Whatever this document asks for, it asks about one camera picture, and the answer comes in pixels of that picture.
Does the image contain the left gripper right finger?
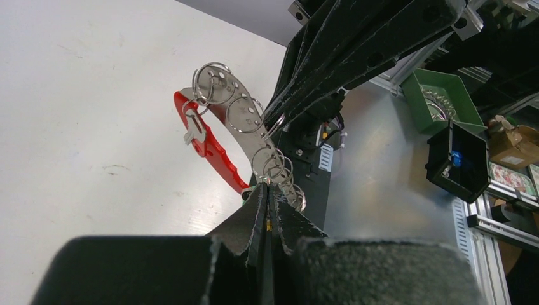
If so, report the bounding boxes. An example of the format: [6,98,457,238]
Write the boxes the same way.
[269,186,485,304]

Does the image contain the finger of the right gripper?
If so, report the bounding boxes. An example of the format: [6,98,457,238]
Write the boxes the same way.
[264,0,467,128]

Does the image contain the black plastic bin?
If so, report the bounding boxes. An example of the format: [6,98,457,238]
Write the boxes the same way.
[425,121,491,204]

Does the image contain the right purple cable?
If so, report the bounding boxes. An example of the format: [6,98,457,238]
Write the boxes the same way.
[328,113,348,153]

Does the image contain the key with green tag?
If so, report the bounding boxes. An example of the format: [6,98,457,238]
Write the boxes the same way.
[241,188,253,205]

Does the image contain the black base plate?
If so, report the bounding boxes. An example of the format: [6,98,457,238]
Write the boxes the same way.
[240,125,334,229]

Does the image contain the cardboard box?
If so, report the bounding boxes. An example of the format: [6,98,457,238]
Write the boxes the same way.
[488,115,538,170]

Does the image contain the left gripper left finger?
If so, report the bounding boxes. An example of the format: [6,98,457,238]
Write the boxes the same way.
[32,184,268,304]

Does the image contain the green plastic bin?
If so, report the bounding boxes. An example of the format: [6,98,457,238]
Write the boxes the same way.
[400,69,486,135]

